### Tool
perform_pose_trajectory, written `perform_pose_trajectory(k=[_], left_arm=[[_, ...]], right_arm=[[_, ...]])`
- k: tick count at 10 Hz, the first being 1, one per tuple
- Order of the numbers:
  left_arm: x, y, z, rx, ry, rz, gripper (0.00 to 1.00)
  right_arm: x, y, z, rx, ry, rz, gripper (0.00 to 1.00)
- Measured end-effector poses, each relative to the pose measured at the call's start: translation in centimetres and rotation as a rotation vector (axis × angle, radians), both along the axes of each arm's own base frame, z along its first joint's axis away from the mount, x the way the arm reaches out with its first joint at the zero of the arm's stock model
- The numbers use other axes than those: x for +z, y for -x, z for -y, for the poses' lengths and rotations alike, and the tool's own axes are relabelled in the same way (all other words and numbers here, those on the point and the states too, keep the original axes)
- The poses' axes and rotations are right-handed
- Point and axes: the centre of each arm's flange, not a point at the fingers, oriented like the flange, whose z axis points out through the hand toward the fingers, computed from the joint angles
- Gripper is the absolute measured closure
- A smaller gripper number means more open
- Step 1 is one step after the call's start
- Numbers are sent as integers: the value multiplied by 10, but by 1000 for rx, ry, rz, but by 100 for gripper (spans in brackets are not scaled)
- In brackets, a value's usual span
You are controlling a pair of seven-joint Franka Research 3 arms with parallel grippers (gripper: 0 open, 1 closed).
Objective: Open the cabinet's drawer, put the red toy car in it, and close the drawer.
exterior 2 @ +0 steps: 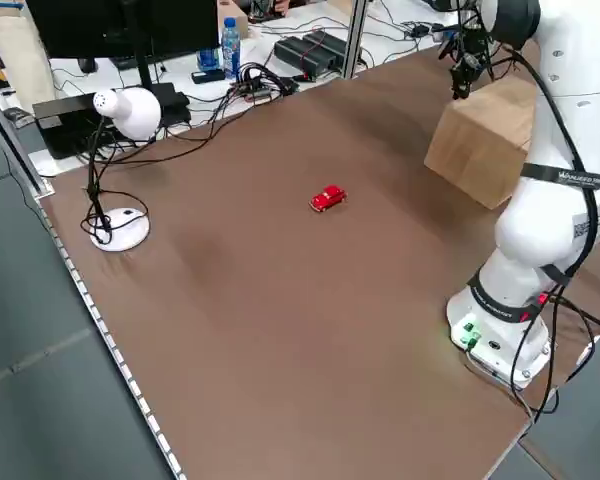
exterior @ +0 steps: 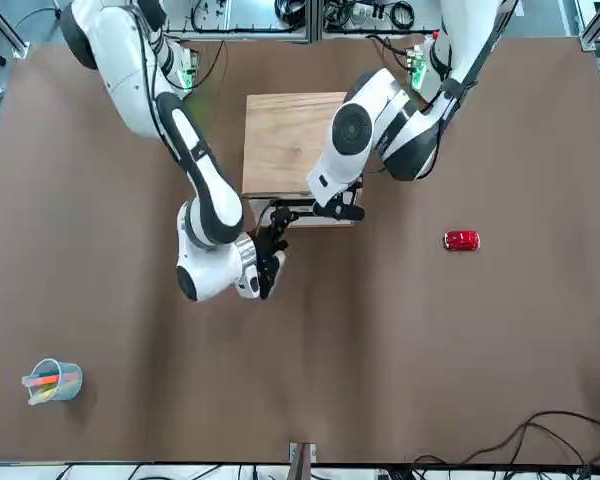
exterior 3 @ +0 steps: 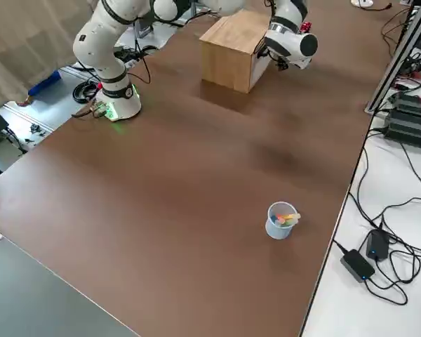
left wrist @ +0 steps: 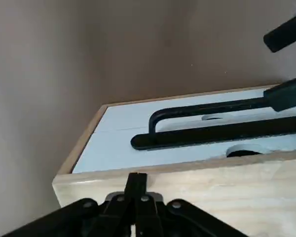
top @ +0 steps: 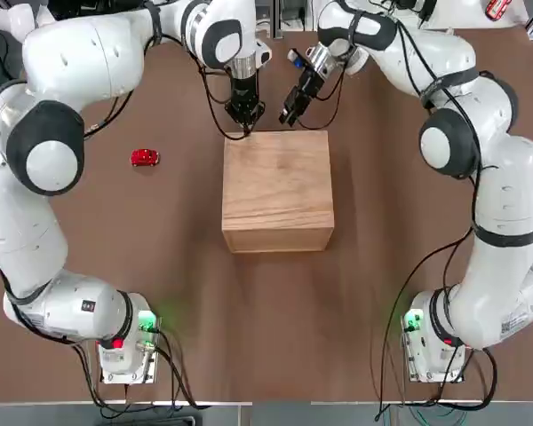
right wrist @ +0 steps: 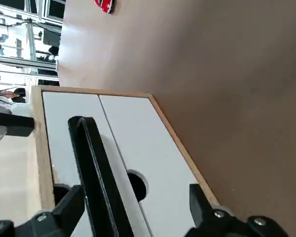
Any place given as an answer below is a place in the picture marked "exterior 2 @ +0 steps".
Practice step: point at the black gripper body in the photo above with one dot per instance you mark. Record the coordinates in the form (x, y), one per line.
(467, 55)

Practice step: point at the red toy car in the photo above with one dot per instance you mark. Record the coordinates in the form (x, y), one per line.
(328, 198)

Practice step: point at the wooden cabinet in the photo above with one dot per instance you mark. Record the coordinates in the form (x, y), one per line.
(475, 150)

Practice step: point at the black open box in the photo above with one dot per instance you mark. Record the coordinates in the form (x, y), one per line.
(60, 135)

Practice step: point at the black power adapter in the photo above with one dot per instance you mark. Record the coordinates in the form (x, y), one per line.
(419, 30)

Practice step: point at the black power supply box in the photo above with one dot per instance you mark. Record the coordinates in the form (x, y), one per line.
(297, 52)
(330, 45)

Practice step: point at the blue-label water bottle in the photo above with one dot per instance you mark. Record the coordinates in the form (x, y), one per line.
(231, 50)

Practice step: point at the black phone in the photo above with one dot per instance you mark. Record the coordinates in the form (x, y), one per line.
(207, 76)

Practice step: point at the white desk lamp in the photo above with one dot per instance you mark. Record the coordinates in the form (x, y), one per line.
(137, 112)

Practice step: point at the black computer monitor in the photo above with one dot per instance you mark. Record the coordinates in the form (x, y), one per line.
(105, 25)

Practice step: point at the black computer mouse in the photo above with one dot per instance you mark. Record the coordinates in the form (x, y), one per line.
(87, 65)

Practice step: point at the aluminium frame post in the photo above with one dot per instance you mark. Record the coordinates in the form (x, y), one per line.
(40, 187)
(354, 40)

